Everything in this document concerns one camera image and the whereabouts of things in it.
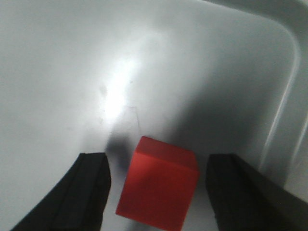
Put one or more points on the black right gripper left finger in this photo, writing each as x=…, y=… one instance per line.
x=76, y=202

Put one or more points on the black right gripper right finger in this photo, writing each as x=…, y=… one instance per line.
x=245, y=200

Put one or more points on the grey plastic tray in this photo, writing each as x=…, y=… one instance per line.
x=210, y=76

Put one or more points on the red cube block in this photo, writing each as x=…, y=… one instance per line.
x=159, y=185

